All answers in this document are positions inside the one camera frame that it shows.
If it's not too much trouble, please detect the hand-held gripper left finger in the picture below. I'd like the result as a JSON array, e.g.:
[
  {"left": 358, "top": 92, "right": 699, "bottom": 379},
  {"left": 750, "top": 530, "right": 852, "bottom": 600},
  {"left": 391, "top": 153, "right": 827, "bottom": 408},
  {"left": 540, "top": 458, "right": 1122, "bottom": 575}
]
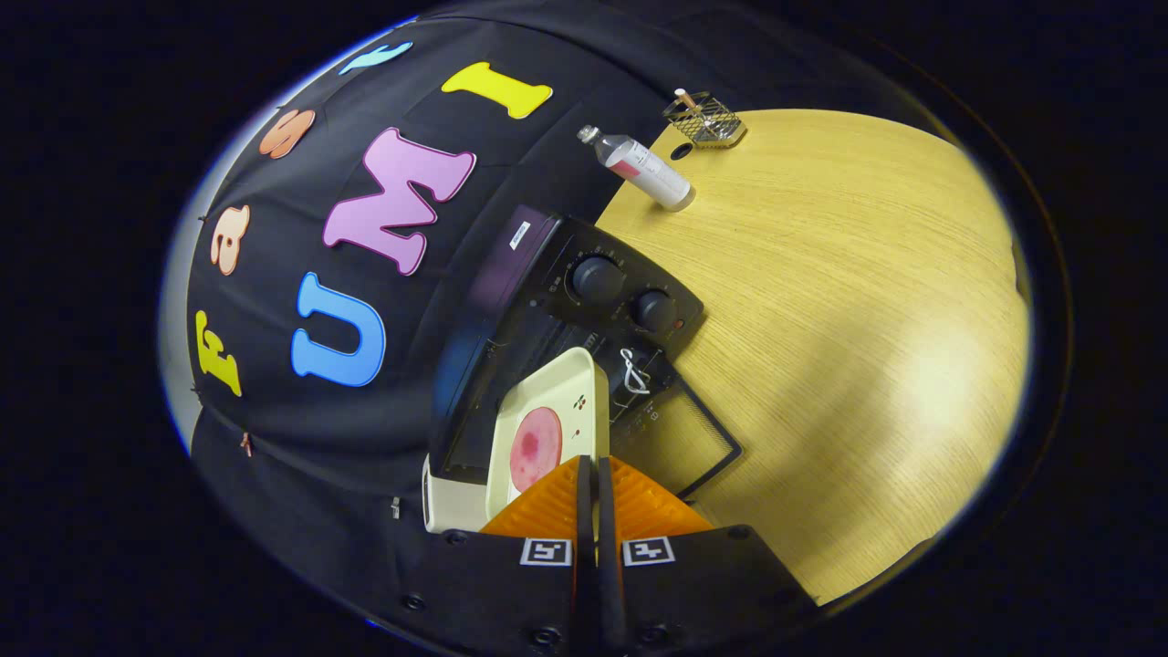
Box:
[{"left": 388, "top": 454, "right": 600, "bottom": 657}]

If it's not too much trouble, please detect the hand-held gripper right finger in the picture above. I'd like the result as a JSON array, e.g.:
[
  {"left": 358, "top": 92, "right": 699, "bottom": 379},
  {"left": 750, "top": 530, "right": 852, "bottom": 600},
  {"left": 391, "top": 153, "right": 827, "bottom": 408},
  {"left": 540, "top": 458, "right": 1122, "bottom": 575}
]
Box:
[{"left": 598, "top": 456, "right": 818, "bottom": 657}]

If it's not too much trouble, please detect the pink round meat slice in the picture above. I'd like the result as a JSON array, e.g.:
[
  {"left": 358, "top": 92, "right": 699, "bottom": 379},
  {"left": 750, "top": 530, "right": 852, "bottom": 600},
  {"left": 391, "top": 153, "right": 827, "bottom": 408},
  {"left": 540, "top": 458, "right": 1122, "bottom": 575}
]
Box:
[{"left": 509, "top": 407, "right": 563, "bottom": 494}]

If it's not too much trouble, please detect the cream square plate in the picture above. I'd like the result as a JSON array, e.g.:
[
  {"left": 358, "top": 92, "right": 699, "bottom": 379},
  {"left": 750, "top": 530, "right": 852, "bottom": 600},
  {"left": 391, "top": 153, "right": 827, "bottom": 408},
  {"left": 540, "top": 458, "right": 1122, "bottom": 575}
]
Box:
[{"left": 485, "top": 347, "right": 610, "bottom": 521}]

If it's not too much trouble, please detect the black toaster oven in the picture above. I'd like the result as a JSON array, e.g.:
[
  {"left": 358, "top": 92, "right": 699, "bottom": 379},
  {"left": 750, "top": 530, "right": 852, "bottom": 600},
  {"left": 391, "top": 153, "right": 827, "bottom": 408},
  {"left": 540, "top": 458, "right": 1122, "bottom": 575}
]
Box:
[{"left": 429, "top": 205, "right": 743, "bottom": 501}]

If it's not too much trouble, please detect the white bread toaster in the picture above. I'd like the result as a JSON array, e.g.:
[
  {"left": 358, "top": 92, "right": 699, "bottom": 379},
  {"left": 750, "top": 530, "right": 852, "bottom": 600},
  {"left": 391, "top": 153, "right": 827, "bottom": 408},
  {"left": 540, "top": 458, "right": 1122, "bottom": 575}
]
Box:
[{"left": 422, "top": 456, "right": 494, "bottom": 535}]

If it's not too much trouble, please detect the clear bottle with pink label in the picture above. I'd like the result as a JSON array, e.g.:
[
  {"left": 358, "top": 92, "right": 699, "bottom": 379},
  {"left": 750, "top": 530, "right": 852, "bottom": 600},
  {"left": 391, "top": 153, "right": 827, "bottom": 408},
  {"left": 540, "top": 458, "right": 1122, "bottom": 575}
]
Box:
[{"left": 577, "top": 125, "right": 696, "bottom": 213}]

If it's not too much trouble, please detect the black backdrop cloth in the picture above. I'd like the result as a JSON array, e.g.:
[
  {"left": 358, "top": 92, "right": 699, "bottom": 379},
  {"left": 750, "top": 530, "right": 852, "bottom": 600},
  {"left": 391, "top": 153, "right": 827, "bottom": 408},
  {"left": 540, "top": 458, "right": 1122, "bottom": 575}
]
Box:
[{"left": 187, "top": 0, "right": 913, "bottom": 640}]

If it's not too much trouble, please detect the white string tie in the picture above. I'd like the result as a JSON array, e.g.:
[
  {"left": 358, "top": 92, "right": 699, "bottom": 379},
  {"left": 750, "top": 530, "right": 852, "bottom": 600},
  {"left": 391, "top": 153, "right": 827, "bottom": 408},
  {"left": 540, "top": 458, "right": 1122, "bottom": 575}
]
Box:
[{"left": 619, "top": 347, "right": 652, "bottom": 395}]

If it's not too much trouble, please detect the wire mesh basket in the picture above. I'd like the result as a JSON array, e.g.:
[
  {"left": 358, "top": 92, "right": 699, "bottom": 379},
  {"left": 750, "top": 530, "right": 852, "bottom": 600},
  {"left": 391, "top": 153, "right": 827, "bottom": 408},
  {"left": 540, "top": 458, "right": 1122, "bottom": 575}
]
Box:
[{"left": 662, "top": 89, "right": 747, "bottom": 150}]

